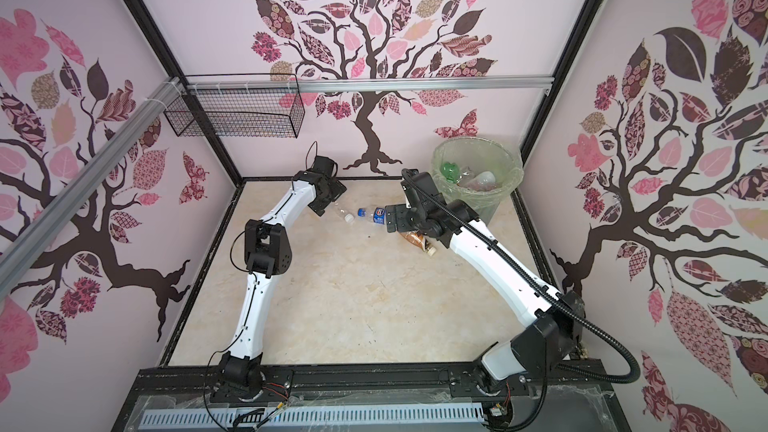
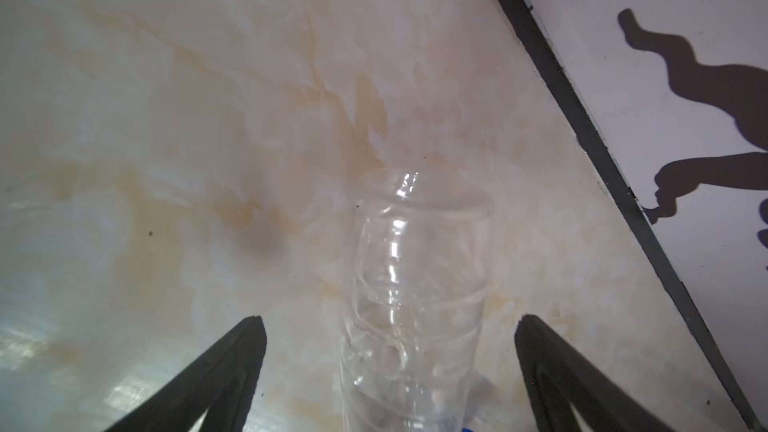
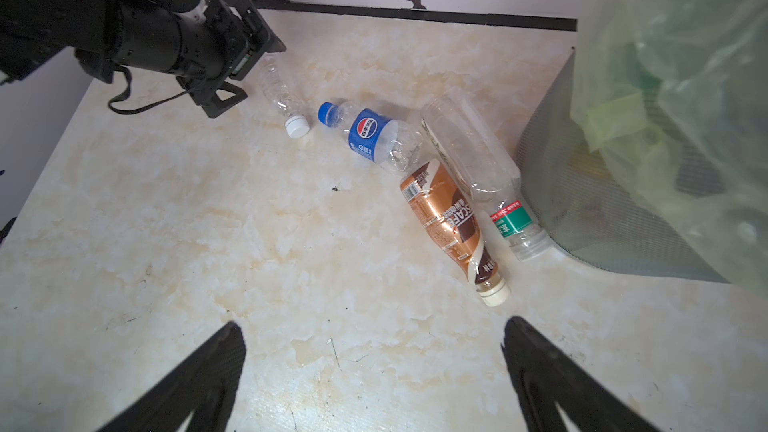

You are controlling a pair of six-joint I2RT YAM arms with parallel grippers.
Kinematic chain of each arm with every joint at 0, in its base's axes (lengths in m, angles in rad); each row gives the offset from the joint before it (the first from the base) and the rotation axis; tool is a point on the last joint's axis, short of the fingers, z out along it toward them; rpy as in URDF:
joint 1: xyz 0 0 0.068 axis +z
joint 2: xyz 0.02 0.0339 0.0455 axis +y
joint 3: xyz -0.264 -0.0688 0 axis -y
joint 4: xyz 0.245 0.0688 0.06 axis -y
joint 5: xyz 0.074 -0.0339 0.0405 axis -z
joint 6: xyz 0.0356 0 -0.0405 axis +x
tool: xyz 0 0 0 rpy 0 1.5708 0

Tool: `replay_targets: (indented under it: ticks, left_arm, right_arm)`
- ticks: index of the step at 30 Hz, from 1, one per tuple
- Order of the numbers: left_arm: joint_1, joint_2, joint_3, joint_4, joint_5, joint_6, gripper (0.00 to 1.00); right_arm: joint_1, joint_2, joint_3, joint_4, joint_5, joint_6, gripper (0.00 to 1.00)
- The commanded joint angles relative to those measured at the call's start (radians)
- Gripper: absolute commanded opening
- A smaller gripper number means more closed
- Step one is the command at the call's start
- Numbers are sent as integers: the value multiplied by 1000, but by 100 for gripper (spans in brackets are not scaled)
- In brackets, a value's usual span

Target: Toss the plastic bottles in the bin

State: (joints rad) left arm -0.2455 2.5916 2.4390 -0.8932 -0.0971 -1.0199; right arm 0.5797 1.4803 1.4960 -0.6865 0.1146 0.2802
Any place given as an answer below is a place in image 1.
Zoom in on orange tea bottle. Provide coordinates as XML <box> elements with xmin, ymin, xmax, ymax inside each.
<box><xmin>400</xmin><ymin>231</ymin><xmax>436</xmax><ymax>256</ymax></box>

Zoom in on clear ribbed bottle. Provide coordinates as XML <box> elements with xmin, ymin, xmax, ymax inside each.
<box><xmin>331</xmin><ymin>201</ymin><xmax>355</xmax><ymax>224</ymax></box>

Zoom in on green Sprite bottle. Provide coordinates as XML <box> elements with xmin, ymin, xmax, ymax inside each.
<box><xmin>440</xmin><ymin>162</ymin><xmax>462</xmax><ymax>184</ymax></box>

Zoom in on white bottle red cap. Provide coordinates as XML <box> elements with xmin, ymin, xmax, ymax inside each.
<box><xmin>464</xmin><ymin>171</ymin><xmax>498</xmax><ymax>192</ymax></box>

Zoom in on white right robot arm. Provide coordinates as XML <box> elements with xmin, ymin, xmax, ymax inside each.
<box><xmin>386</xmin><ymin>169</ymin><xmax>582</xmax><ymax>382</ymax></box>

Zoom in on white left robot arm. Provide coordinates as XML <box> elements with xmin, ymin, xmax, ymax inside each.
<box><xmin>217</xmin><ymin>156</ymin><xmax>346</xmax><ymax>395</ymax></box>

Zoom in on clear Pepsi bottle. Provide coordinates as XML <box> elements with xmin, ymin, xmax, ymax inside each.
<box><xmin>357</xmin><ymin>207</ymin><xmax>387</xmax><ymax>226</ymax></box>

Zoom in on black corrugated cable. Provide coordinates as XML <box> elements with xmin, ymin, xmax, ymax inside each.
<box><xmin>407</xmin><ymin>179</ymin><xmax>642</xmax><ymax>385</ymax></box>

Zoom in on wire mesh waste bin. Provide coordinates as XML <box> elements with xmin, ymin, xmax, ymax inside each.
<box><xmin>431</xmin><ymin>136</ymin><xmax>524</xmax><ymax>226</ymax></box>

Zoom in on black wire wall basket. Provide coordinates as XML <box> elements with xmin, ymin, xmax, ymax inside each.
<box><xmin>164</xmin><ymin>72</ymin><xmax>305</xmax><ymax>139</ymax></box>

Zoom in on aluminium wall rail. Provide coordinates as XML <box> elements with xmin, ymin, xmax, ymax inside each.
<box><xmin>1</xmin><ymin>77</ymin><xmax>184</xmax><ymax>297</ymax></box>
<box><xmin>186</xmin><ymin>75</ymin><xmax>554</xmax><ymax>93</ymax></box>

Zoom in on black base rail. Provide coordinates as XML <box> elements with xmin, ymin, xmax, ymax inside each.
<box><xmin>137</xmin><ymin>359</ymin><xmax>607</xmax><ymax>403</ymax></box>

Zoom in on black frame rail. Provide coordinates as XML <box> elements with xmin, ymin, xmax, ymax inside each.
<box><xmin>520</xmin><ymin>0</ymin><xmax>605</xmax><ymax>164</ymax></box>

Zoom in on white slotted cable duct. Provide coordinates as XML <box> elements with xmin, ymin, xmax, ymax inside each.
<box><xmin>137</xmin><ymin>403</ymin><xmax>484</xmax><ymax>431</ymax></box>

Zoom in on aluminium left wall rail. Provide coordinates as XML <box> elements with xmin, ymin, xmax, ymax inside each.
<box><xmin>1</xmin><ymin>77</ymin><xmax>184</xmax><ymax>297</ymax></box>

